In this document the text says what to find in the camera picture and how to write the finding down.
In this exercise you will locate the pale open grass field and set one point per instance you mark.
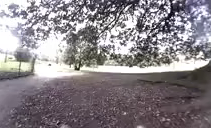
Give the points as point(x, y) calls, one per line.
point(139, 68)

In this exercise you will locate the grass strip behind fence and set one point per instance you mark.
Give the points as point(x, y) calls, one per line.
point(9, 66)

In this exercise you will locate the tree with dark trunk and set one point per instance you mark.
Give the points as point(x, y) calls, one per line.
point(80, 50)

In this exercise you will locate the large overhanging tree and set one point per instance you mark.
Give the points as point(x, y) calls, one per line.
point(133, 23)

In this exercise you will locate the grey paved path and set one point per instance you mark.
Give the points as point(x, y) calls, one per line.
point(6, 96)

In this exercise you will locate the leaf-strewn bare ground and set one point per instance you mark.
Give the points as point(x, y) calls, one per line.
point(106, 100)

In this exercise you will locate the round bush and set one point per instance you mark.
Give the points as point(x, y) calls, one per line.
point(23, 54)

